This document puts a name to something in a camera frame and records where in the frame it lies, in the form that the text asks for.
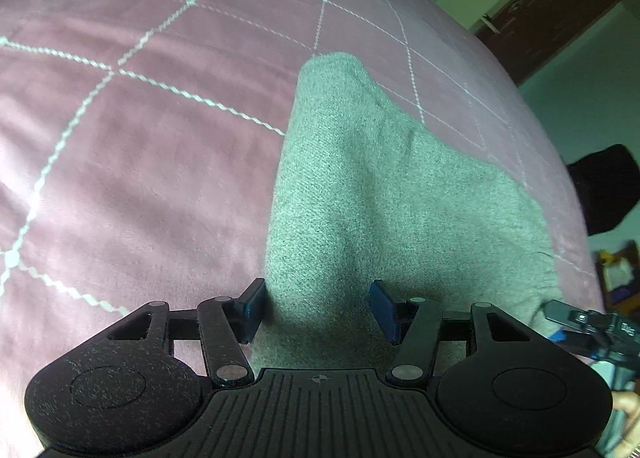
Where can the dark brown wooden door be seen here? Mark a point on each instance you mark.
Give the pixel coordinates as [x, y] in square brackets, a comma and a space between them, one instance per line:
[524, 35]

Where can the cluttered wooden side table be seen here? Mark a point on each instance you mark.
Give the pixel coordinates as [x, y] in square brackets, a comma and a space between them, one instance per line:
[618, 274]

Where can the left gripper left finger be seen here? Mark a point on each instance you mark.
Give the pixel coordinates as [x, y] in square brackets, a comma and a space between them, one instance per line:
[222, 326]

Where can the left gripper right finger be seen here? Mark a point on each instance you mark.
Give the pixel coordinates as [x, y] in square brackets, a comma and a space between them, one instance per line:
[417, 326]

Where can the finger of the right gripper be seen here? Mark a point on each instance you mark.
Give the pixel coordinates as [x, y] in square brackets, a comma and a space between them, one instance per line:
[576, 343]
[573, 318]

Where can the black bag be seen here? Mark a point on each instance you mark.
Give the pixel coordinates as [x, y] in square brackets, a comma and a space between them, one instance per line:
[607, 187]

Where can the pink checked bed sheet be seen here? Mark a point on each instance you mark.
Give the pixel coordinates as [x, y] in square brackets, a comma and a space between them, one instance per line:
[141, 142]

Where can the person's right hand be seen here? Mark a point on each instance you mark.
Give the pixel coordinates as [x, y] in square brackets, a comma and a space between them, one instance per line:
[629, 403]

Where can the grey-green knit pants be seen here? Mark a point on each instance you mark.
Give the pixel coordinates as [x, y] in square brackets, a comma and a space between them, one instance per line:
[364, 192]

